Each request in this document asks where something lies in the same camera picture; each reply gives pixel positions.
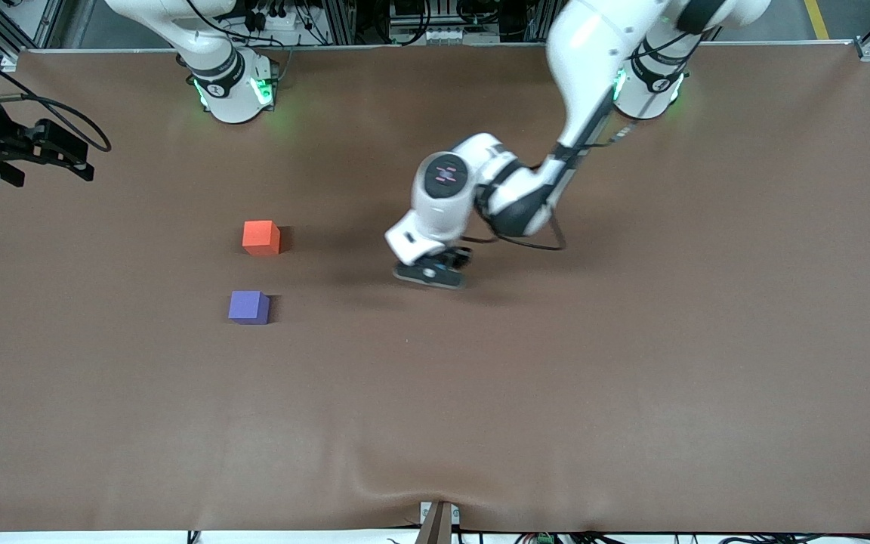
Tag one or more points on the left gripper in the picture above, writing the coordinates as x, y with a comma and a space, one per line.
459, 257

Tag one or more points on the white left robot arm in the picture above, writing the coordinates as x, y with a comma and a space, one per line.
593, 45

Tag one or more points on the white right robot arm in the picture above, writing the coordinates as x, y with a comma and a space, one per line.
235, 83

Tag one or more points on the orange foam block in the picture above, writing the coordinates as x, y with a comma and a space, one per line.
261, 238

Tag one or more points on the purple foam block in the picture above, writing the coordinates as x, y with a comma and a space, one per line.
248, 307

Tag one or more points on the white terminal block row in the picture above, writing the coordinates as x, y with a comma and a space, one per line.
450, 35

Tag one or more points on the brown table mat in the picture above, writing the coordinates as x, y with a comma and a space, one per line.
480, 393

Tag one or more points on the white power strip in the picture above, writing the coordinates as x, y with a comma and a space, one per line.
280, 20

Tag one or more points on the green plug connector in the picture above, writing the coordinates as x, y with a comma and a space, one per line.
544, 539

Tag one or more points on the aluminium frame post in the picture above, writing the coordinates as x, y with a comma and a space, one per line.
340, 23

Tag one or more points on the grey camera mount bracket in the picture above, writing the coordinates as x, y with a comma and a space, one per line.
439, 525

